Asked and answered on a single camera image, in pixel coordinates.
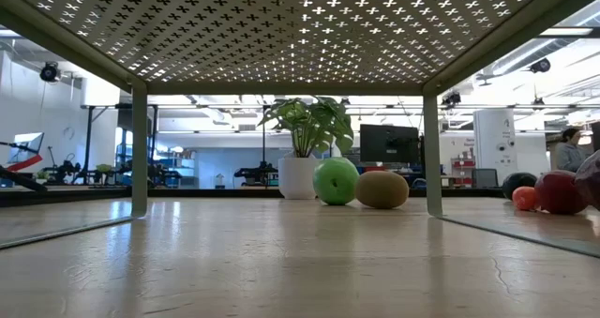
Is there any small orange fruit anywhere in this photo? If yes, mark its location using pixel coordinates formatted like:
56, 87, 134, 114
511, 186, 539, 212

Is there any brown kiwi fruit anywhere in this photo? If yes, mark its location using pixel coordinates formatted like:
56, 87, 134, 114
354, 170, 410, 210

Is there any dark red bell pepper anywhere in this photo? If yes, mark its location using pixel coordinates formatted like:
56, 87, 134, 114
574, 149, 600, 212

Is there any person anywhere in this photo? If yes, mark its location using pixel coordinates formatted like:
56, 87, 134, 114
555, 128, 593, 174

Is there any black cable sleeve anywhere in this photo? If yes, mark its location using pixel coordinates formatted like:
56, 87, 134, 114
0, 166, 49, 193

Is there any black monitor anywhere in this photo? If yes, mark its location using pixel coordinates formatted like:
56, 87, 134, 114
359, 123, 421, 165

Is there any green perforated metal rack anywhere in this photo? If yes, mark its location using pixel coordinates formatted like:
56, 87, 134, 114
0, 0, 600, 259

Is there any black background machine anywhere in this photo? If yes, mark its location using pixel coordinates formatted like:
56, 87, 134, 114
44, 144, 84, 184
232, 165, 280, 188

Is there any green plant in white pot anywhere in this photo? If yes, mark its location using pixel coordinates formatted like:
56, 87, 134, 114
257, 96, 355, 201

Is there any red plum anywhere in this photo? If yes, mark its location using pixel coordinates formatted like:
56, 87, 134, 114
534, 170, 589, 216

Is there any black aluminium table frame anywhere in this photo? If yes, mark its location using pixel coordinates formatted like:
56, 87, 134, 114
0, 185, 505, 209

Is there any green apple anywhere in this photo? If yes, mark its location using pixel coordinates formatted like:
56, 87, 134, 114
312, 156, 361, 206

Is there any black ceiling spotlight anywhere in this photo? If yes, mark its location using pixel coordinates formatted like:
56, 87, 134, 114
38, 61, 63, 84
529, 57, 552, 74

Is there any white pillar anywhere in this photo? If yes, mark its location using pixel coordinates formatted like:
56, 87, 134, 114
472, 108, 519, 182

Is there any shelf with red bins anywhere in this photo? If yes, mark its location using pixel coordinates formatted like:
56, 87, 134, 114
451, 156, 476, 187

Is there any tilted grey screen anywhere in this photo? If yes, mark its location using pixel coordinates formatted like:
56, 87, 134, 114
6, 130, 46, 165

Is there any red bar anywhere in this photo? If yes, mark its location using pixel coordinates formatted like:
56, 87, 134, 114
5, 154, 43, 173

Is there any black steel post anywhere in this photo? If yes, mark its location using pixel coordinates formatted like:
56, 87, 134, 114
82, 105, 98, 184

